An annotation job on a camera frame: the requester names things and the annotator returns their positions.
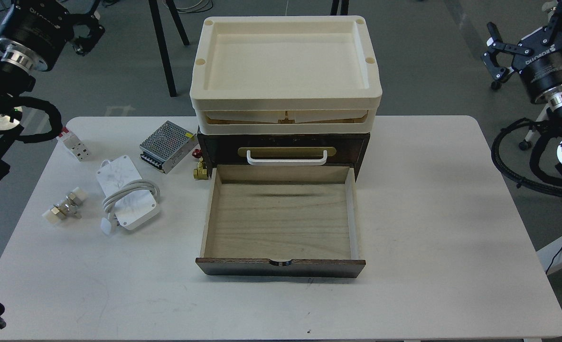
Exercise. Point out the cream plastic stacked tray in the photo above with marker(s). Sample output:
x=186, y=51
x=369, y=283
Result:
x=285, y=75

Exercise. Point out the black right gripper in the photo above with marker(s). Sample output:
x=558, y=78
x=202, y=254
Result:
x=549, y=66

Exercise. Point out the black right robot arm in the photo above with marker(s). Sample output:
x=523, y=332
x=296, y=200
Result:
x=546, y=153

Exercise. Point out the white office chair base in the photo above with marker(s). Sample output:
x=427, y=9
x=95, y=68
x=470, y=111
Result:
x=527, y=142

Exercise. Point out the brass valve red handle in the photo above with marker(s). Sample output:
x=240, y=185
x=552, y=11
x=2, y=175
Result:
x=200, y=172

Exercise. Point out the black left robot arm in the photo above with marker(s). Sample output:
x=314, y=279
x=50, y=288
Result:
x=16, y=78

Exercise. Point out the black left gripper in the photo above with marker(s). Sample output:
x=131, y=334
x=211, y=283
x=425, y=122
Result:
x=33, y=24

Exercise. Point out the black table leg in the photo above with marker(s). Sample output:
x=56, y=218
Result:
x=161, y=41

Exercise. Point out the metal fitting white caps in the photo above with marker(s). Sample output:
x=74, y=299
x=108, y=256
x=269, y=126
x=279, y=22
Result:
x=67, y=207

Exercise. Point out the open wooden drawer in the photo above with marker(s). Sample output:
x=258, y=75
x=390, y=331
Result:
x=295, y=221

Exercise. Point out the white drawer handle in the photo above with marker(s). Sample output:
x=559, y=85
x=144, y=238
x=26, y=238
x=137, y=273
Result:
x=271, y=162

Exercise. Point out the dark wooden cabinet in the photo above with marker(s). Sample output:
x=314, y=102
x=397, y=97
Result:
x=347, y=149

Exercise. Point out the white charger with cable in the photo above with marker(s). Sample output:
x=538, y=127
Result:
x=130, y=200

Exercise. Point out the metal mesh power supply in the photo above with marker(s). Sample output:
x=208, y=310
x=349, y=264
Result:
x=167, y=146

